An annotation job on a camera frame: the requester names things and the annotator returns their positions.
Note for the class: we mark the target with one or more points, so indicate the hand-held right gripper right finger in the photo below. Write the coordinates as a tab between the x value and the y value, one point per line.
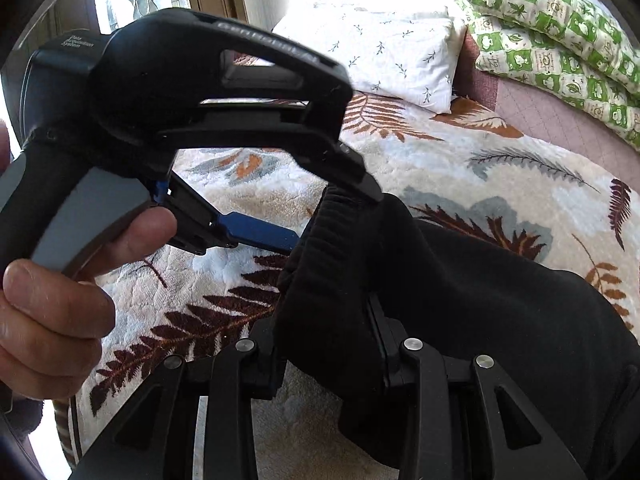
425	385

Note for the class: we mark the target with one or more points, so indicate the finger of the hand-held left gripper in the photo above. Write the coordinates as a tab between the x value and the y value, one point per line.
255	230
320	150

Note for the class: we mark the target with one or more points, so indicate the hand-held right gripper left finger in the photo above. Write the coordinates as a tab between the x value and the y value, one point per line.
265	360

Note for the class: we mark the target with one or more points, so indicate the black pants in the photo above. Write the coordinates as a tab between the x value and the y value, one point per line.
475	300

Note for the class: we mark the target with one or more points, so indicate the person's left hand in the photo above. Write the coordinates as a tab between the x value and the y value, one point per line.
50	330

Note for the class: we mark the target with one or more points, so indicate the white leaf print pillow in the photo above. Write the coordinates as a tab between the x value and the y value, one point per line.
380	55

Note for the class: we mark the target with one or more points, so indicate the leaf print blanket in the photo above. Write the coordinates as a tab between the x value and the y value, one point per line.
450	160

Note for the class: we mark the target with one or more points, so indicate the pink bed sheet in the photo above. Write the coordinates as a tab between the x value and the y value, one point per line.
540	115

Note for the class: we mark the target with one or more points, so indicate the green checked folded quilt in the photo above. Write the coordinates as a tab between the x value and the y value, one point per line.
560	25

